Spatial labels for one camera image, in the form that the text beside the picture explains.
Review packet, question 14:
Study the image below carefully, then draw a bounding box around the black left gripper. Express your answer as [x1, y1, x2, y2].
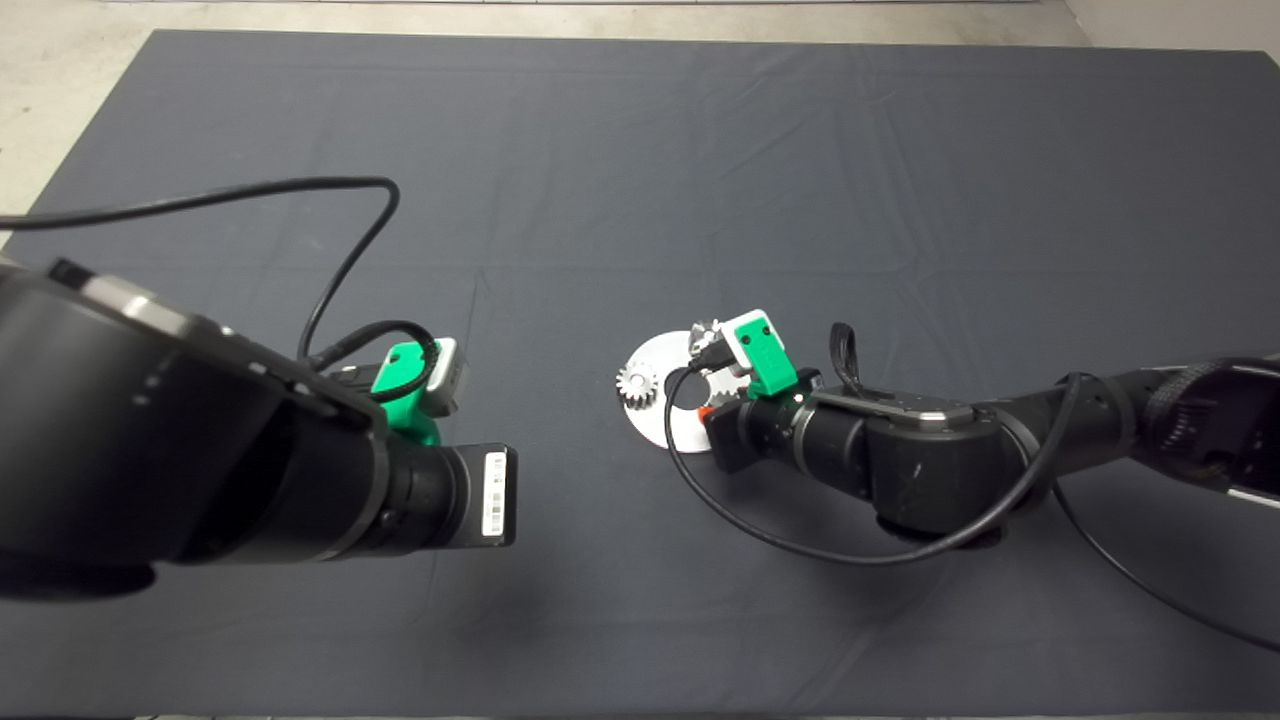
[450, 444, 518, 549]

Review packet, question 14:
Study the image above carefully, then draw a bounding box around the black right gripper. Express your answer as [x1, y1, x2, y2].
[698, 398, 801, 474]

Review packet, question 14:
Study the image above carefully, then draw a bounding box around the round metal plate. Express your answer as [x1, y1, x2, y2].
[622, 331, 746, 453]

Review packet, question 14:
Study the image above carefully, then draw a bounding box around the dark grey table cloth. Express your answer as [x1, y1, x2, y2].
[0, 30, 1280, 717]

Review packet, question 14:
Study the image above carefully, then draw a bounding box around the green right wrist camera mount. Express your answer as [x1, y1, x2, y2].
[735, 316, 799, 398]

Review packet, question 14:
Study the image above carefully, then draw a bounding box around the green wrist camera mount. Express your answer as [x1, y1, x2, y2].
[735, 316, 799, 398]
[370, 342, 443, 447]

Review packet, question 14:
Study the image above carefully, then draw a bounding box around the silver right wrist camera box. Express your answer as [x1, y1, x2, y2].
[720, 309, 769, 366]

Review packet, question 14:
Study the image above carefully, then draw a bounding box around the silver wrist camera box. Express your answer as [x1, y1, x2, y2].
[425, 337, 469, 417]
[720, 309, 769, 366]

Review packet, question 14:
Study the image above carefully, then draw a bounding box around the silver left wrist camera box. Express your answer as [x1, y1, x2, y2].
[425, 337, 469, 417]

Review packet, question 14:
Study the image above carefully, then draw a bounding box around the green left wrist camera mount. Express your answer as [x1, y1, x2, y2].
[370, 342, 443, 447]

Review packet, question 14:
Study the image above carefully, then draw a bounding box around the black strap loop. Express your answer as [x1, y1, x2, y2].
[830, 322, 896, 398]

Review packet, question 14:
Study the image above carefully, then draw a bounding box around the braided black left camera cable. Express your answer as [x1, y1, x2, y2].
[310, 320, 441, 404]

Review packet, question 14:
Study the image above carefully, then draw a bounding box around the smooth black left camera cable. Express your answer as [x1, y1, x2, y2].
[0, 177, 401, 363]

